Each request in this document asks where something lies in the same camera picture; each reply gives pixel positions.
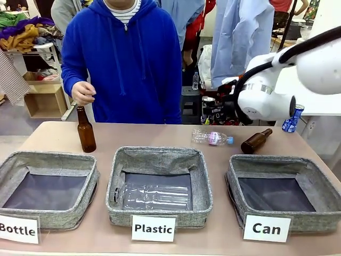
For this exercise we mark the clear pink-label plastic bottle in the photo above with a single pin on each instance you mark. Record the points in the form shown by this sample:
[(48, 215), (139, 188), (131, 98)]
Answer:
[(213, 137)]

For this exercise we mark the white side table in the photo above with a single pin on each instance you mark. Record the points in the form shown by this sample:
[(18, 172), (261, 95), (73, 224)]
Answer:
[(319, 113)]

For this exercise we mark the person's right forearm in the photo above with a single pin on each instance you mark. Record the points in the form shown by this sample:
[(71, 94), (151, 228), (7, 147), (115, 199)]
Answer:
[(71, 72)]

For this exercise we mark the checkered cloth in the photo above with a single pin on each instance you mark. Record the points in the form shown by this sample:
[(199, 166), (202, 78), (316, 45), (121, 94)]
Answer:
[(12, 77)]

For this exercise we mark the white plastic bag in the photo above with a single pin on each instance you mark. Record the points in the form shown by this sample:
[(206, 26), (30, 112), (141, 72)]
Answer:
[(205, 66)]

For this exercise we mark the small clear water bottle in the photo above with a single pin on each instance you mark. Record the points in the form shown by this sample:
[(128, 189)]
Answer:
[(195, 81)]

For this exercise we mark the white Can label sign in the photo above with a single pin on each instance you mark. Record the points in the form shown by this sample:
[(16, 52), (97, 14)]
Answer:
[(266, 228)]

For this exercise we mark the hanging light blue shirt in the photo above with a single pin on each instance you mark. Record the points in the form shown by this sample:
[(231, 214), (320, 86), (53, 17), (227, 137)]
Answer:
[(239, 40)]

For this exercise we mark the person's right hand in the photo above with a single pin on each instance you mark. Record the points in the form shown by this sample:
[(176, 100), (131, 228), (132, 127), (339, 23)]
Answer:
[(82, 93)]

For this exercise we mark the brown glass bottle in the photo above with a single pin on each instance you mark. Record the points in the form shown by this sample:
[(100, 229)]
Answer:
[(86, 133), (253, 142)]

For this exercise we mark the black plastic stool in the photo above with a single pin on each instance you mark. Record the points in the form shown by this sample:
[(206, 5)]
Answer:
[(190, 104)]

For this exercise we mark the pile of colourful clothes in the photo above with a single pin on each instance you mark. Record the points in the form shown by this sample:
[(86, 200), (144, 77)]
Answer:
[(24, 33)]

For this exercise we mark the white Plastic label sign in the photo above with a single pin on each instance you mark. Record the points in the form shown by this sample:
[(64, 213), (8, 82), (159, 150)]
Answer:
[(153, 228)]

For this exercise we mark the blue drink can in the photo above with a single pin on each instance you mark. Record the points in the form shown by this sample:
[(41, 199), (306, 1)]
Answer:
[(289, 125)]

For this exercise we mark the grey fabric basket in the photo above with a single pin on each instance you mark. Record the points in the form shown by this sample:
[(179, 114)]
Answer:
[(48, 216), (306, 221), (160, 217)]

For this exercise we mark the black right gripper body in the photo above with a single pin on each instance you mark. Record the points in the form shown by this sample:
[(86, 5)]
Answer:
[(231, 104)]

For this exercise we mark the white Bottle label sign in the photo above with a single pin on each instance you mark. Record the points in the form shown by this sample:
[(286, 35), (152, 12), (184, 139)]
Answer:
[(18, 230)]

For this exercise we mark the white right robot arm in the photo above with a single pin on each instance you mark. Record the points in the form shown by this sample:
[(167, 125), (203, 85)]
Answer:
[(319, 69)]

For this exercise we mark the person in blue hoodie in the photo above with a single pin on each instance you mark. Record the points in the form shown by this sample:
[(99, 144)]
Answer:
[(128, 66)]

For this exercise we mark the crushed clear plastic bottle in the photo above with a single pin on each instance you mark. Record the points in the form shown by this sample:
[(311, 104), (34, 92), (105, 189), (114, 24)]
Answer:
[(154, 197)]

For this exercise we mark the wooden open box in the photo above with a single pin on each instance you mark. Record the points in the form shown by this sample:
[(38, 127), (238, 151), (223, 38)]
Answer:
[(45, 102)]

